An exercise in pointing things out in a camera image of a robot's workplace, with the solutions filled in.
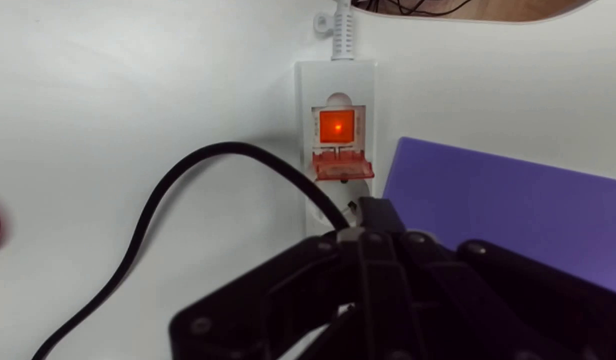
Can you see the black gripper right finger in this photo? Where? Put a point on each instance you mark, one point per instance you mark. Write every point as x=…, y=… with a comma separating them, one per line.
x=469, y=300

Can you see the white power strip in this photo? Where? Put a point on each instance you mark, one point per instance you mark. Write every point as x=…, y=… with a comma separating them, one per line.
x=339, y=86

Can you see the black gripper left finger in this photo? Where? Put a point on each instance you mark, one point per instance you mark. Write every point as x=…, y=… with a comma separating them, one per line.
x=280, y=300

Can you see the purple mat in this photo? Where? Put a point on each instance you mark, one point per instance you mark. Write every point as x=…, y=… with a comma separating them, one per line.
x=508, y=206

